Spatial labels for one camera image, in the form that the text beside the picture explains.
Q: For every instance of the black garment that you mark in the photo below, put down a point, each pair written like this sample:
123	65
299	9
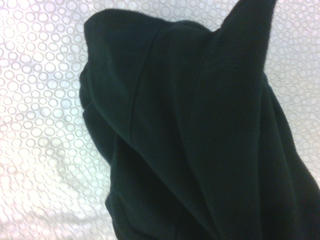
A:
187	125

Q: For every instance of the white circle-patterned bed cover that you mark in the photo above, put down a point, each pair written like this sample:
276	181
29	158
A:
37	125

